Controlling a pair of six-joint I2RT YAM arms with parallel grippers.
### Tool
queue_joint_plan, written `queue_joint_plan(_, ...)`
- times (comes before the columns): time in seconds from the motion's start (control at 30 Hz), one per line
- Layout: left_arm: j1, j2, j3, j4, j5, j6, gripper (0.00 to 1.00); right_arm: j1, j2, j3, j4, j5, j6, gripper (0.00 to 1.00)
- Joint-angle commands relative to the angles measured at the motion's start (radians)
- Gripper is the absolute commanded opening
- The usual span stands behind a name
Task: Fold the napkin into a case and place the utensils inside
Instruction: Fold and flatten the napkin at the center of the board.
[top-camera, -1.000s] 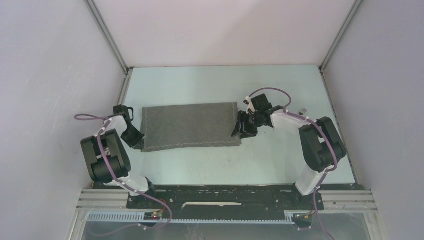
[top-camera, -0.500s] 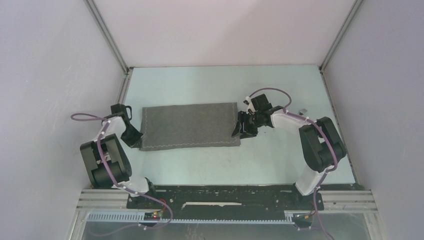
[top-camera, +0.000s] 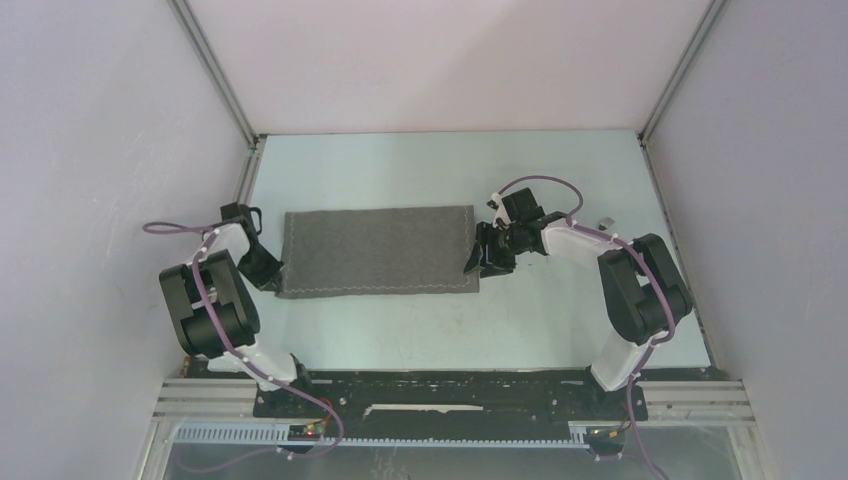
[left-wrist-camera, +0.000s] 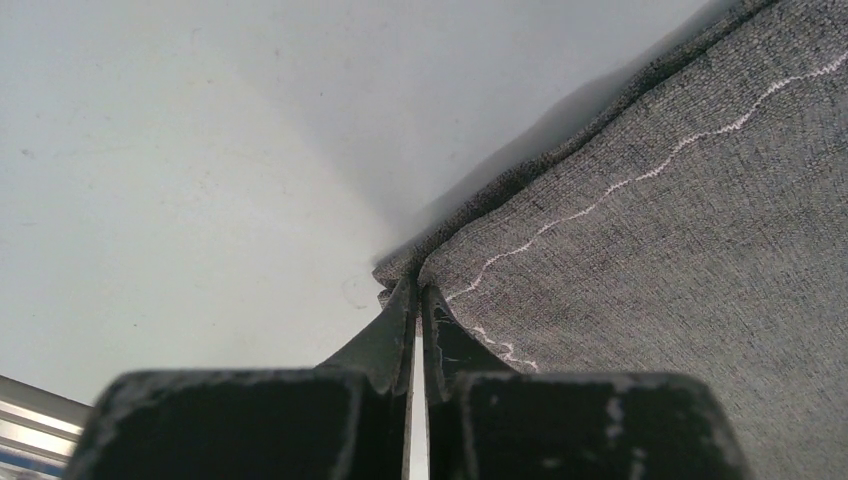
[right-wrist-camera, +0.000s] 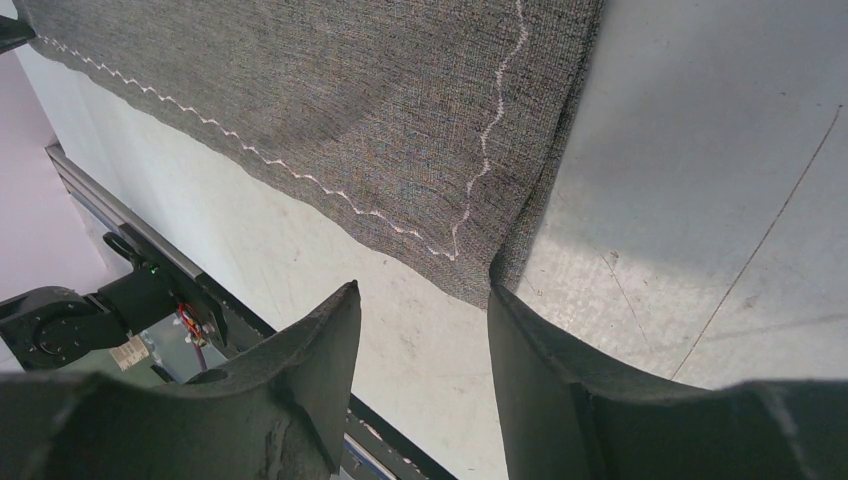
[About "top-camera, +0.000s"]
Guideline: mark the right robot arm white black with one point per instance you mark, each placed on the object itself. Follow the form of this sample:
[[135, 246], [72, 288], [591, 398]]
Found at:
[[644, 293]]

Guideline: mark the grey cloth napkin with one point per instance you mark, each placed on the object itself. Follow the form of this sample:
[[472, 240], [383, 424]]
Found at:
[[396, 251]]

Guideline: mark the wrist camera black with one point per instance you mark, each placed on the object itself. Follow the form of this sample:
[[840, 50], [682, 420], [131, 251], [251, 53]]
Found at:
[[249, 218], [522, 207]]

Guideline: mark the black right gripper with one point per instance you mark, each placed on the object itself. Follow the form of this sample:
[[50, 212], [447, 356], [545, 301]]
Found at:
[[486, 234]]

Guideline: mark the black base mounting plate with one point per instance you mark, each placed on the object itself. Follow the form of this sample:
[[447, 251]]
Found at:
[[498, 424]]

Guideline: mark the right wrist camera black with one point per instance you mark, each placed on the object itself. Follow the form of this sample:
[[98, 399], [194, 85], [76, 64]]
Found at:
[[522, 207]]

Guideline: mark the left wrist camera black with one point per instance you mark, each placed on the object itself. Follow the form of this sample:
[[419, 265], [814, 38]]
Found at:
[[249, 218]]

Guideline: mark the aluminium frame rail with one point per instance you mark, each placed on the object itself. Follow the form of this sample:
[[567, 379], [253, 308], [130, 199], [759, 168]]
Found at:
[[663, 403]]

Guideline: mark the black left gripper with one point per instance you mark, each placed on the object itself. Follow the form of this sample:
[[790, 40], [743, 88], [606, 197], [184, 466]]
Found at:
[[267, 275]]

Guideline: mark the silver metal utensil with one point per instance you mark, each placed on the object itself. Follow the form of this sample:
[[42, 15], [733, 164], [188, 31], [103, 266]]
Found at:
[[605, 224]]

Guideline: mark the white cable duct strip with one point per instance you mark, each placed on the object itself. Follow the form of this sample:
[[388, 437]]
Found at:
[[284, 435]]

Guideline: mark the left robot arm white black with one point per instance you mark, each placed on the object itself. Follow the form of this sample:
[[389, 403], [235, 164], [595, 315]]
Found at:
[[212, 310]]

